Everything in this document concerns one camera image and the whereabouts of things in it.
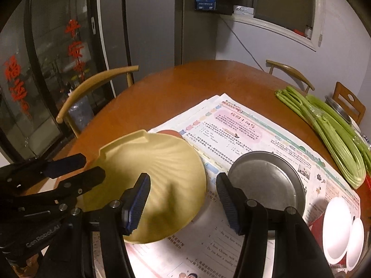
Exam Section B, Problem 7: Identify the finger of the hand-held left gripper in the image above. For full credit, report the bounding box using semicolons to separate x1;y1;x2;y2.
17;166;106;218
0;154;87;193

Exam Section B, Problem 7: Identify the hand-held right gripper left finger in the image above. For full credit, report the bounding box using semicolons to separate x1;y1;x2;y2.
41;173;152;278

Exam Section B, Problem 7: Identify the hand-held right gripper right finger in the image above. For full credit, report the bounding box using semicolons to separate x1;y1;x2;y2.
216;172;329;278

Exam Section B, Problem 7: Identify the round metal plate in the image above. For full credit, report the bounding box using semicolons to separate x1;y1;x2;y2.
228;151;307;240

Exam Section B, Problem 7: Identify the yellow shell-shaped plate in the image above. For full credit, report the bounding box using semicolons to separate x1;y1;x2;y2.
82;129;207;243

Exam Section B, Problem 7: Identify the black bowl white interior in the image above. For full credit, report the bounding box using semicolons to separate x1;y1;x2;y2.
323;197;353;262

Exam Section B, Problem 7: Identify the clear plastic bag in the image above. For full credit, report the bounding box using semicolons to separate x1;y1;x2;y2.
69;95;94;131

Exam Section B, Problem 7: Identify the printed newspaper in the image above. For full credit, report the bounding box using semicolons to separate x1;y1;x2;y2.
93;93;361;278

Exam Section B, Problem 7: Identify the pink plate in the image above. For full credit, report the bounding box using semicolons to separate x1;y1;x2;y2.
158;129;186;142

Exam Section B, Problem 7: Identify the tan curved-back chair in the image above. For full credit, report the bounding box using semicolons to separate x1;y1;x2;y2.
56;65;140;139

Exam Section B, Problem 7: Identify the glass door with red decals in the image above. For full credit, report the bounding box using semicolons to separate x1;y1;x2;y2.
0;0;116;163

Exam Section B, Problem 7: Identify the thick celery bunch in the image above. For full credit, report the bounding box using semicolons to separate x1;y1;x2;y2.
275;86;367;189

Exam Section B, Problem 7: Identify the red paper bowl white interior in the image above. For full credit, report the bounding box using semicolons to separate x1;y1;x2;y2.
346;217;365;270

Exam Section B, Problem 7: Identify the thin celery bunch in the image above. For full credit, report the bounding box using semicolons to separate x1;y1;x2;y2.
306;94;371;168

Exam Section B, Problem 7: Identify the metal basin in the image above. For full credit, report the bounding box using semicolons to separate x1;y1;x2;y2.
325;95;352;125

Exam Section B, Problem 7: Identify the brown curved-back chair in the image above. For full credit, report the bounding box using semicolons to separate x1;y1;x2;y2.
266;59;315;95

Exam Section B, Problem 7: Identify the blue white patterned bowl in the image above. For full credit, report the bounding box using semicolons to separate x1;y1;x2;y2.
356;130;371;151

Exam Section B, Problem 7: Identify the wooden chair with cutout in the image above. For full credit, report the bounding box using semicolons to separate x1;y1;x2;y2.
332;82;366;125

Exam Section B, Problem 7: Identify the grey refrigerator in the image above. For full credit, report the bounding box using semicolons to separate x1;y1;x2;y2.
97;0;221;93

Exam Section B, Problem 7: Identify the white flat box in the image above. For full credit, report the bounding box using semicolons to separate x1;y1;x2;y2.
233;5;255;16

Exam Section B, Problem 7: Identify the white framed window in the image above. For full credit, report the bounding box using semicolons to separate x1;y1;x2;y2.
232;0;323;52

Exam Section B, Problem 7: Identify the thin dark cable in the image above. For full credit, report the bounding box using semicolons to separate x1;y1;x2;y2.
219;14;265;70

